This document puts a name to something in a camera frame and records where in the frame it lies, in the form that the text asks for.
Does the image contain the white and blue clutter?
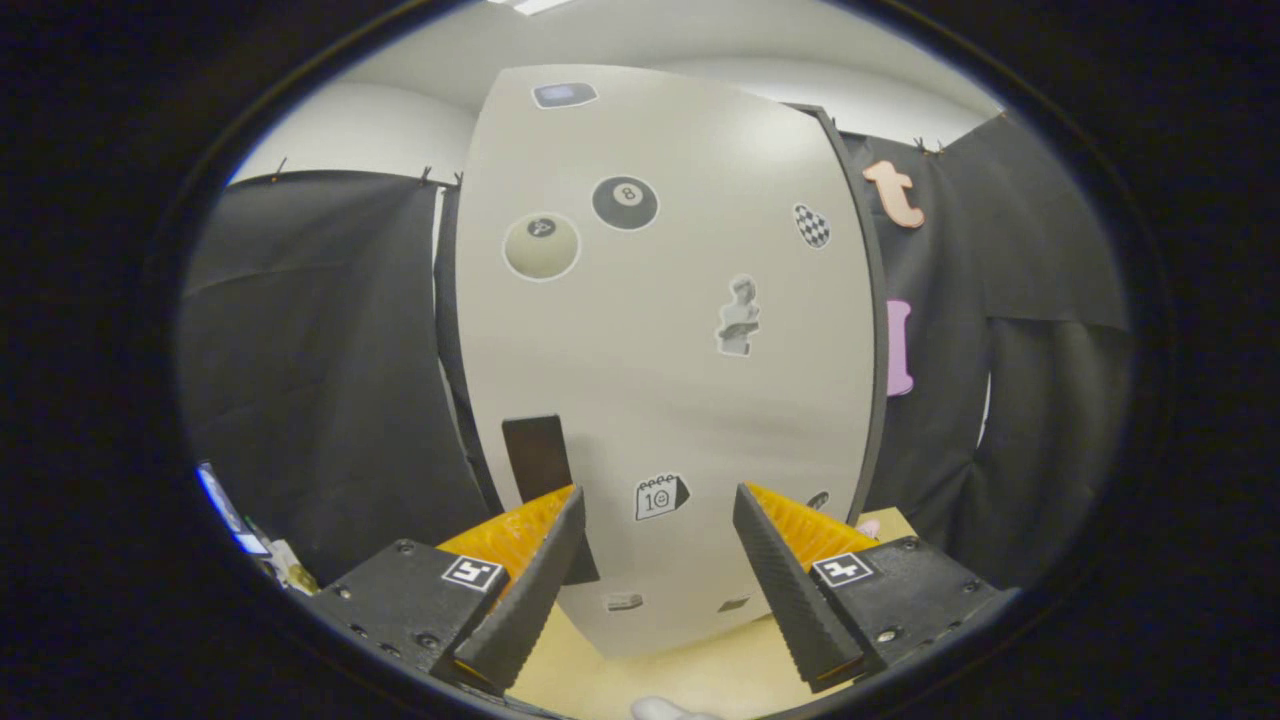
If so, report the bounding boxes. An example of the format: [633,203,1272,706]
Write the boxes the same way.
[195,460,321,596]

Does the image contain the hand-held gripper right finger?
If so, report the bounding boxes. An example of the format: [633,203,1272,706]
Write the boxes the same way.
[733,481,1021,693]

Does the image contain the dark grey shoe cabinet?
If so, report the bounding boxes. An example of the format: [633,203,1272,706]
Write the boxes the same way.
[435,100,891,521]

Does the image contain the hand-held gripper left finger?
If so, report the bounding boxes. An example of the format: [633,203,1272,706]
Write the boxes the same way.
[300,486,587,693]

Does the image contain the black backdrop cloth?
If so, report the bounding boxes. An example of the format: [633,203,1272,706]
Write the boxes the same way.
[178,112,1136,591]

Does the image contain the black door handle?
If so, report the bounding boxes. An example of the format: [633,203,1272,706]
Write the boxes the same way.
[502,415,601,586]

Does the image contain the light grey shoe cabinet door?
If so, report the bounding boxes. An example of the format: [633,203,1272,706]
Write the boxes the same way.
[455,65,879,659]

